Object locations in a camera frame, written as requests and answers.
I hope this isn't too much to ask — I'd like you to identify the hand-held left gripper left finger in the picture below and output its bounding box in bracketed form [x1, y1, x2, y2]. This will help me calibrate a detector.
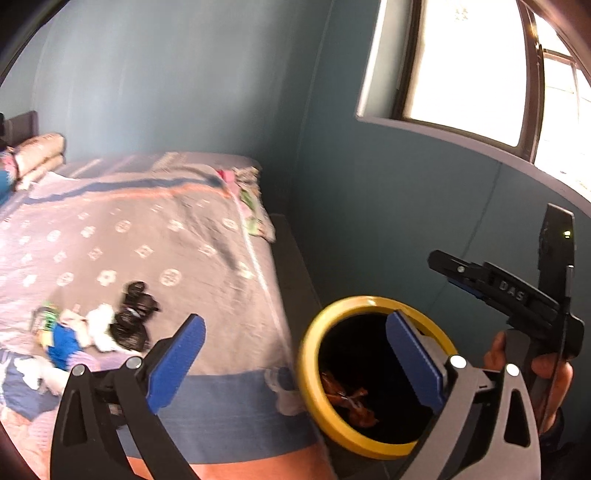
[50, 314, 207, 480]

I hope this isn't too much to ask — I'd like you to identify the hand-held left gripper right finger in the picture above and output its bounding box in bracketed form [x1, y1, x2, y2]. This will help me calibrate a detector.
[385, 310, 542, 480]

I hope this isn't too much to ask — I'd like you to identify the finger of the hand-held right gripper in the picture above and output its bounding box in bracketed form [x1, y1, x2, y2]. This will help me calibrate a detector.
[428, 250, 490, 302]

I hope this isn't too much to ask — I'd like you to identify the orange snack wrapper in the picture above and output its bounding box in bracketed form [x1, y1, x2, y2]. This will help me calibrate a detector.
[322, 371, 380, 428]

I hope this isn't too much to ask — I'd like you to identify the white tissue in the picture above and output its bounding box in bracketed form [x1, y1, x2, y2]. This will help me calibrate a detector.
[85, 302, 122, 354]

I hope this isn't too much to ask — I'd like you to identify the yellow waste bin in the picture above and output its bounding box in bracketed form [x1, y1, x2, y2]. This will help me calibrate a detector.
[298, 295, 460, 460]

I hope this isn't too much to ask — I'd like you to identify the person's right forearm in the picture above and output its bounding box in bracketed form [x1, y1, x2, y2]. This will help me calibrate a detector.
[538, 408, 571, 480]

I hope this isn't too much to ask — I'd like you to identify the person's right hand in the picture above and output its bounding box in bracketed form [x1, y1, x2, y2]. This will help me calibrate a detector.
[484, 331, 574, 432]

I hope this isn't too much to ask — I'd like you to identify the yellow green wrapper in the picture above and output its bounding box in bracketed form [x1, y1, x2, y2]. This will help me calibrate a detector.
[30, 302, 62, 350]

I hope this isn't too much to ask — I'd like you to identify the grey flower print blanket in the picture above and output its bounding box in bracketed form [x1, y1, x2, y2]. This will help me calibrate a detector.
[0, 152, 338, 480]

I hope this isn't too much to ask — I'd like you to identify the window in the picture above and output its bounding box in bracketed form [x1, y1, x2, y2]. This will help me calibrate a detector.
[355, 0, 591, 208]

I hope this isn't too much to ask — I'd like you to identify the pink floral pillow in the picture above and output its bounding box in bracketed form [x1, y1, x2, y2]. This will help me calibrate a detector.
[13, 133, 66, 172]
[16, 154, 68, 191]

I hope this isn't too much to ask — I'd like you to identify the blue floral quilt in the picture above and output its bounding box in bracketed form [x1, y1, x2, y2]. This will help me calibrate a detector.
[0, 151, 18, 205]

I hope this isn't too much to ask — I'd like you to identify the dark grey headboard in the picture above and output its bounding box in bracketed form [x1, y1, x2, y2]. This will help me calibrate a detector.
[0, 110, 38, 149]

